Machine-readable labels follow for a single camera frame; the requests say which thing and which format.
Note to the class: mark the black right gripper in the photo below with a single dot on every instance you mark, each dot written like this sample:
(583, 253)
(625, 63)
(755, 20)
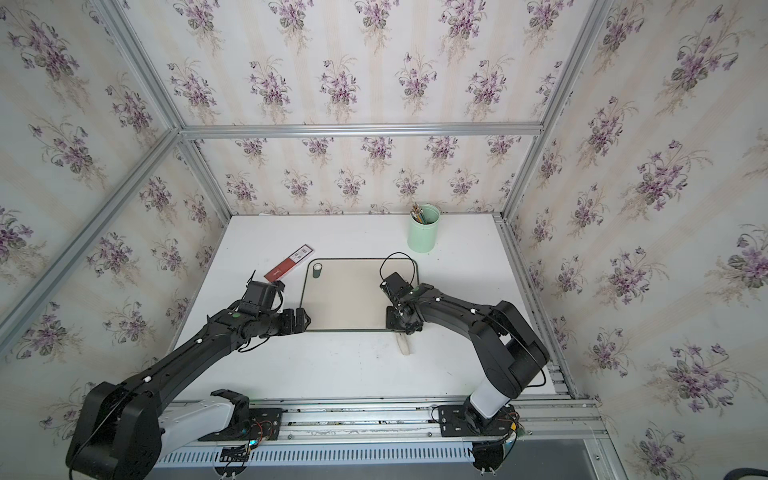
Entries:
(391, 326)

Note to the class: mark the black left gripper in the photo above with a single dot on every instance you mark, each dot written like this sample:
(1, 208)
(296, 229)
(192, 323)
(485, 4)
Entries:
(289, 326)

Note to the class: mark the white cleaver knife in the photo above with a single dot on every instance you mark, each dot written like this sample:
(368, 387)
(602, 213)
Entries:
(403, 343)

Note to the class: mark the beige cutting board green rim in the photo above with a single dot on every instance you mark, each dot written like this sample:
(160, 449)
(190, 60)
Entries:
(344, 294)

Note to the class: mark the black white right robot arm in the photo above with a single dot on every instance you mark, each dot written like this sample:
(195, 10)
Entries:
(510, 353)

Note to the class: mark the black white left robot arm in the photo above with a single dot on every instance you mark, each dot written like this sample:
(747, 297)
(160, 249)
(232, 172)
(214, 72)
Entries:
(121, 431)

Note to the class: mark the red white flat box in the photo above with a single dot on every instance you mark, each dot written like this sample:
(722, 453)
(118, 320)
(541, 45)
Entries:
(289, 263)

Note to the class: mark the mint green tin cup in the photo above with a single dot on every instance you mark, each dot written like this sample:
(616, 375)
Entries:
(422, 238)

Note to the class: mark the coloured pencils bundle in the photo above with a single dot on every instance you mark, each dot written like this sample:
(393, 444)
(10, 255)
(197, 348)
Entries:
(418, 214)

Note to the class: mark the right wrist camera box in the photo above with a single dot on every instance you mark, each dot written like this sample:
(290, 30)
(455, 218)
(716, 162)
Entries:
(395, 288)

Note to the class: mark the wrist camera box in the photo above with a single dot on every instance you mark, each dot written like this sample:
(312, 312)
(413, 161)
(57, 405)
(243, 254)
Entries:
(262, 298)
(395, 288)

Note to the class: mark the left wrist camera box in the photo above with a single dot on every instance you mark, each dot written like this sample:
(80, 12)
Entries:
(262, 298)

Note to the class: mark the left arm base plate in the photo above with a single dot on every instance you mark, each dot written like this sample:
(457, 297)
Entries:
(261, 424)

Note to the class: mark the aluminium front rail frame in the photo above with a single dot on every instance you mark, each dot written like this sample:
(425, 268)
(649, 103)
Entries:
(400, 432)

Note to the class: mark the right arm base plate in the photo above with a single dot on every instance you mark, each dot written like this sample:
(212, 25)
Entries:
(464, 421)

